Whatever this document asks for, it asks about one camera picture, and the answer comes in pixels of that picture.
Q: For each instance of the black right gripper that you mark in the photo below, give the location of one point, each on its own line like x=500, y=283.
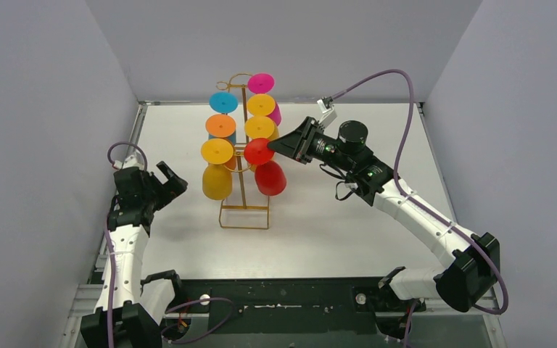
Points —
x=302, y=138

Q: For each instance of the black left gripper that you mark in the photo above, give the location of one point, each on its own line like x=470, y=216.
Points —
x=156, y=186

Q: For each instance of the red wine glass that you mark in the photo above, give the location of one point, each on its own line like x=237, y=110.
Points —
x=269, y=176

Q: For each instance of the yellow wine glass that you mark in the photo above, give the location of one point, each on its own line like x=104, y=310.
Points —
x=261, y=127
x=261, y=105
x=216, y=179

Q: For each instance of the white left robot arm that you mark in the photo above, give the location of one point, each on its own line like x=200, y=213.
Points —
x=130, y=307

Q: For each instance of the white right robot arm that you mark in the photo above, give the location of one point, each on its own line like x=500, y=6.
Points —
x=469, y=263

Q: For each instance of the magenta wine glass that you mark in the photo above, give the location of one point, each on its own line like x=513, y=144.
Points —
x=263, y=83

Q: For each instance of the orange wine glass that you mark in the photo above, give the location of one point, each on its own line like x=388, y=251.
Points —
x=221, y=126

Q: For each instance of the blue wine glass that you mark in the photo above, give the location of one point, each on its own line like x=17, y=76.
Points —
x=223, y=102

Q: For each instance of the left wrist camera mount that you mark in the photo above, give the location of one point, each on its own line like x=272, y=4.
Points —
x=133, y=160

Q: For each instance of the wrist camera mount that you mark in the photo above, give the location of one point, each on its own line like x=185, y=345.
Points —
x=328, y=112
x=133, y=160

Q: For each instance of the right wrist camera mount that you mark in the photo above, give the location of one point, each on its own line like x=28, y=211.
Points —
x=328, y=112

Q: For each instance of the gold wire glass rack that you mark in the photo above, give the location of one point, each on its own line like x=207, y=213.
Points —
x=228, y=205

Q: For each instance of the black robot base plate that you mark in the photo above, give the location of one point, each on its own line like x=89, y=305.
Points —
x=246, y=306

